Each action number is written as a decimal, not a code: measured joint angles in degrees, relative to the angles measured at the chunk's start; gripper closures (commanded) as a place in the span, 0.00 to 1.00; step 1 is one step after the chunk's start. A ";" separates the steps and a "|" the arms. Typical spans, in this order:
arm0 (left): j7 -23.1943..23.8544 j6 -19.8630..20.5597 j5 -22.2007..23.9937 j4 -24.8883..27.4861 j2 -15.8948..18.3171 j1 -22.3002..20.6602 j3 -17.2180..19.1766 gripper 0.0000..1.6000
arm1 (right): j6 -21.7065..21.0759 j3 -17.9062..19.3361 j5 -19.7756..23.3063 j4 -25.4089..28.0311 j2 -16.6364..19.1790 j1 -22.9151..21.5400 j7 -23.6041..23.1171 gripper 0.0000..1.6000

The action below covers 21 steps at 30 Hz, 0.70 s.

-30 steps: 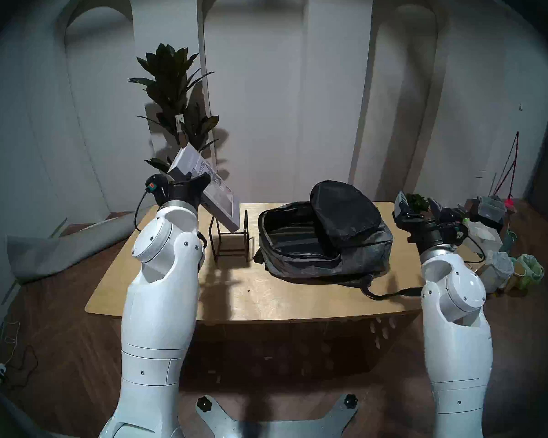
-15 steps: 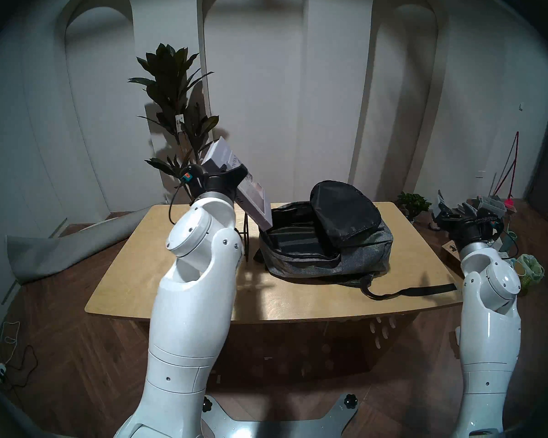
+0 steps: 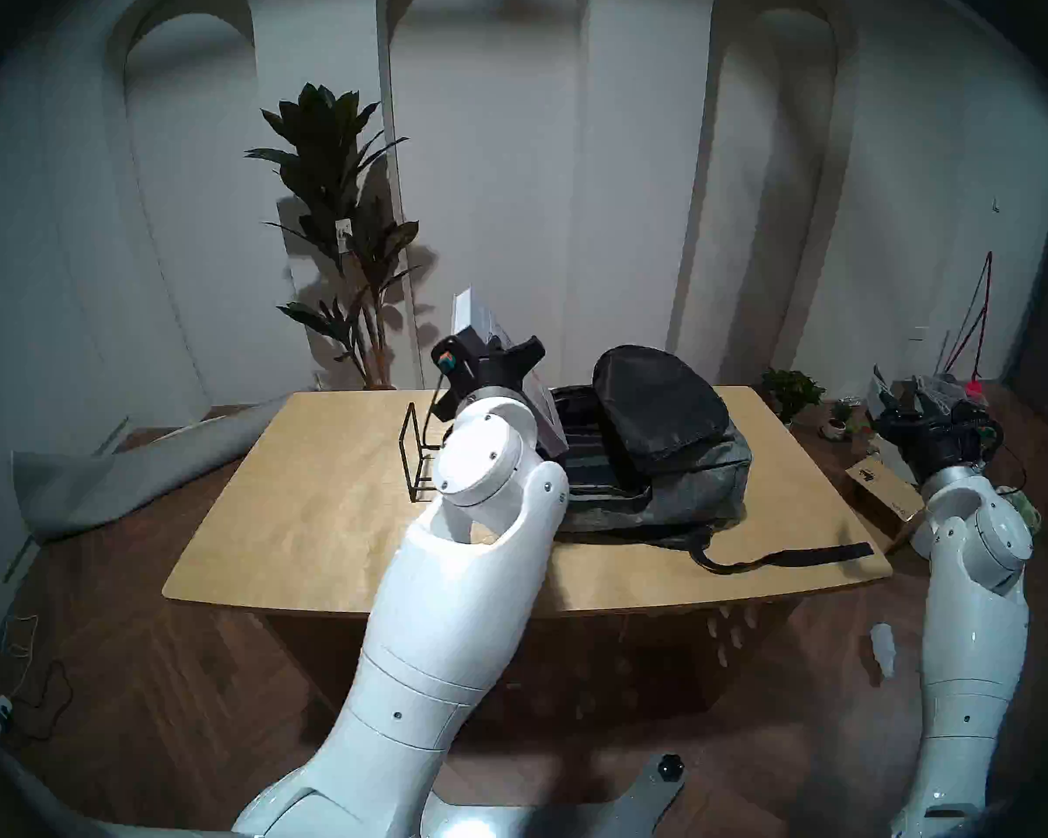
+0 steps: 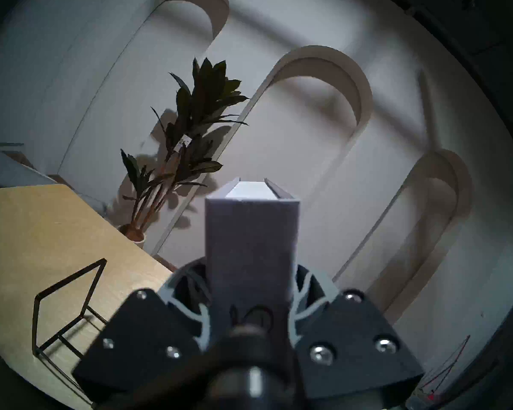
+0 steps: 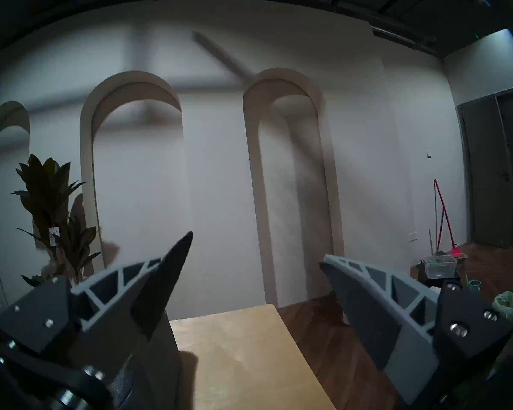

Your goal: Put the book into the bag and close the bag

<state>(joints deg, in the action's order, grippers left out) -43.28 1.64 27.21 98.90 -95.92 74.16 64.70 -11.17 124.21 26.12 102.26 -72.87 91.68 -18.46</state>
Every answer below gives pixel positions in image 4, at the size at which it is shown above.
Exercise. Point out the tall potted leafy plant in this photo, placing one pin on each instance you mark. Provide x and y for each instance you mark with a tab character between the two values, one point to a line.
205	93

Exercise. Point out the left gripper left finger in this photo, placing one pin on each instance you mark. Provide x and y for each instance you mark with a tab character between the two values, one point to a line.
141	341

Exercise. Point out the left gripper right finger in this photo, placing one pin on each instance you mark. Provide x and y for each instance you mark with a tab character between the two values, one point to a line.
350	341

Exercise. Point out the white Discontent book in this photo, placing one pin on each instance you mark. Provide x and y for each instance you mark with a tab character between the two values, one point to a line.
252	242

